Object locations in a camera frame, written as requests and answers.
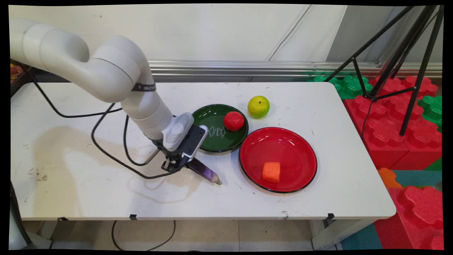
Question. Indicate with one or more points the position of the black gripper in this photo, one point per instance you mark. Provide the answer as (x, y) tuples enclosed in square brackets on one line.
[(170, 155)]

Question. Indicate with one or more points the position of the purple toy eggplant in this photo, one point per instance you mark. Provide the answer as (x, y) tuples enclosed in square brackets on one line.
[(205, 171)]

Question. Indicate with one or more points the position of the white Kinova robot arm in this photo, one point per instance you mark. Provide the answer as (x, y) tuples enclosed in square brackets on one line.
[(113, 67)]

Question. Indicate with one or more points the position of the dark green plate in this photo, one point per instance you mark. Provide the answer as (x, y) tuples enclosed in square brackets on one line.
[(216, 138)]

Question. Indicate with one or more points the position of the red toy tomato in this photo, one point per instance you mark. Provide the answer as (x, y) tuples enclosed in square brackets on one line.
[(233, 121)]

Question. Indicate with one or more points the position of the orange carrot block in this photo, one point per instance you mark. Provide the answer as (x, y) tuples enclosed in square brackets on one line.
[(271, 172)]

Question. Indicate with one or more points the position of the green toy apple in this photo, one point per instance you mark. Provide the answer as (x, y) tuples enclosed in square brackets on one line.
[(258, 107)]

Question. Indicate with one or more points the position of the red enamel plate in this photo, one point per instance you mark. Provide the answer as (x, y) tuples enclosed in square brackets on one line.
[(283, 152)]

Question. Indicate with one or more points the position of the white table leg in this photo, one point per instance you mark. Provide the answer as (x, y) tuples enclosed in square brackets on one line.
[(332, 235)]

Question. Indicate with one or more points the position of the dark crate with toys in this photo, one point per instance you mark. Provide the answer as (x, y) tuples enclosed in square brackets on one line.
[(16, 72)]

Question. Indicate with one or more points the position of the green foam block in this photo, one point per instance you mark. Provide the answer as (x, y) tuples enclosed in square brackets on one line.
[(350, 86), (433, 106), (436, 165)]

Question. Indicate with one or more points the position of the teal foam mat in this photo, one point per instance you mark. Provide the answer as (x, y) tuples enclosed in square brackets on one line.
[(417, 178), (361, 239)]

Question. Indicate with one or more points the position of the large red foam block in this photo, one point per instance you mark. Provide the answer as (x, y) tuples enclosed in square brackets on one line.
[(382, 141)]

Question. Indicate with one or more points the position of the orange foam piece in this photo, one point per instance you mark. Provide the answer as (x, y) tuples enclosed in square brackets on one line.
[(387, 179)]

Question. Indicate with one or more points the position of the black tripod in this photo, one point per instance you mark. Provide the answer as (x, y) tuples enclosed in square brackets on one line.
[(421, 72)]

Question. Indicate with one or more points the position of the black silver wrist camera box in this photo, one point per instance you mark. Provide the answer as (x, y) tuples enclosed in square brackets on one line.
[(194, 141)]

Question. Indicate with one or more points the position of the aluminium wall rail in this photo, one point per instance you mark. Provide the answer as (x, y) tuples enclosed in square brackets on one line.
[(300, 69)]

